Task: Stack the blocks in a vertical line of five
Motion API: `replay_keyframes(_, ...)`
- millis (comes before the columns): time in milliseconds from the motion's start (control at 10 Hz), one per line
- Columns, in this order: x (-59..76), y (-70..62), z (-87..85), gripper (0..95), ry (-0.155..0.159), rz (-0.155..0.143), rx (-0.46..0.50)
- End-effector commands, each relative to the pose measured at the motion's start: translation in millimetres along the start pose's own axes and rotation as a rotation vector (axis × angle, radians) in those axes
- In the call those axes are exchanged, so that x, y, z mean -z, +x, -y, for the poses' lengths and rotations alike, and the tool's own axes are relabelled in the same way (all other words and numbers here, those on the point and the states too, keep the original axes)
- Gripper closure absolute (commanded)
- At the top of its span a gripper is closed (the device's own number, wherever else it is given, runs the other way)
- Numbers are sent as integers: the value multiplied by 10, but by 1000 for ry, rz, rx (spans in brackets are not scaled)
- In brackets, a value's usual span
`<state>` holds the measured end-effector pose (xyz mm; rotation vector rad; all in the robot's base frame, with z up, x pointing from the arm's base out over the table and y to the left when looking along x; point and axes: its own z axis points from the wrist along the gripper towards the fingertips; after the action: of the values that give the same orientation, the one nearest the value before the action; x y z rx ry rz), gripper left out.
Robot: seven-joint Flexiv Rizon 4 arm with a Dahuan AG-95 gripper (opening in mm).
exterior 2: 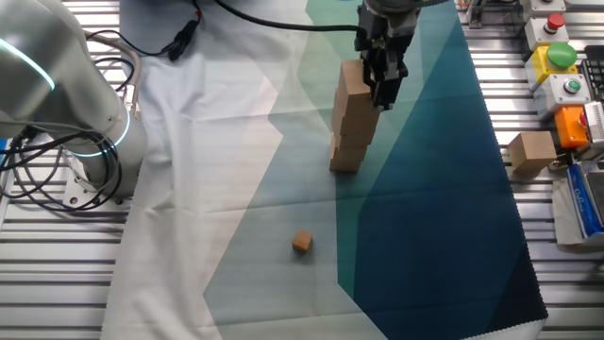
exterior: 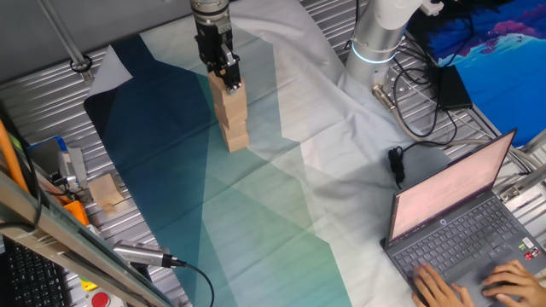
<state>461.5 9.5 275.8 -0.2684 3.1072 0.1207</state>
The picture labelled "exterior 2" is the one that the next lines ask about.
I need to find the black keyboard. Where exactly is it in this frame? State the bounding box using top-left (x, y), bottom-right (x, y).
top-left (579, 44), bottom-right (604, 103)

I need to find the grey conduit hose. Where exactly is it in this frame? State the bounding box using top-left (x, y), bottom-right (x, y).
top-left (84, 30), bottom-right (143, 119)

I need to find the grey foil pouch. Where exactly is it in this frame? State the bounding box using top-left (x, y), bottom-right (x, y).
top-left (550, 178), bottom-right (604, 247)

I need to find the grey box red button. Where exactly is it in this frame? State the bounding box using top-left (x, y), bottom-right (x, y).
top-left (523, 12), bottom-right (570, 52)

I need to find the grey finned device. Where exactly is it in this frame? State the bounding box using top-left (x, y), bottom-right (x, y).
top-left (579, 100), bottom-right (604, 152)

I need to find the blue green white cloth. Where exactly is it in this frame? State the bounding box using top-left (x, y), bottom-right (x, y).
top-left (100, 0), bottom-right (549, 340)

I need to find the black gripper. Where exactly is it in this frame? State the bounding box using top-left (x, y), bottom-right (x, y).
top-left (353, 4), bottom-right (422, 112)

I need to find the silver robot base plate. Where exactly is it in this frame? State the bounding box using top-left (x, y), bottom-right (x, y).
top-left (60, 158), bottom-right (136, 213)

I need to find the blue box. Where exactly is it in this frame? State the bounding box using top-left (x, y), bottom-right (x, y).
top-left (565, 162), bottom-right (604, 240)

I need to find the yellow box green button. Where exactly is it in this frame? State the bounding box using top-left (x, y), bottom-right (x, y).
top-left (524, 42), bottom-right (579, 91)

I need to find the orange box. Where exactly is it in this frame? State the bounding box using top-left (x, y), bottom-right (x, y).
top-left (553, 104), bottom-right (591, 150)

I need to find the small wooden cube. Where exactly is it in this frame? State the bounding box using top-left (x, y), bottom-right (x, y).
top-left (291, 229), bottom-right (314, 255)

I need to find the grey box green light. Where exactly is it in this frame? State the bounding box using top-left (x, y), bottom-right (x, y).
top-left (532, 73), bottom-right (594, 122)

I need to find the black power cable with bundle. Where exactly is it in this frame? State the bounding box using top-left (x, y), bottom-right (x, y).
top-left (84, 0), bottom-right (204, 62)

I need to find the thick black gripper cable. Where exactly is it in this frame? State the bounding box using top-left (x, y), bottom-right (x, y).
top-left (214, 0), bottom-right (367, 35)

